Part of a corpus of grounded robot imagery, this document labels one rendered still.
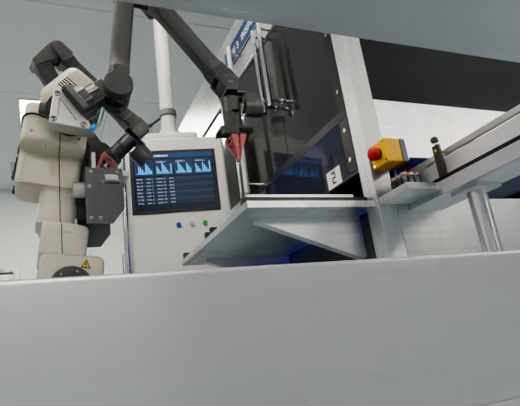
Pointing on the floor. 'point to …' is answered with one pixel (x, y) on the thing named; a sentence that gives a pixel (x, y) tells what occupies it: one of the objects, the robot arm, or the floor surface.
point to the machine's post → (362, 126)
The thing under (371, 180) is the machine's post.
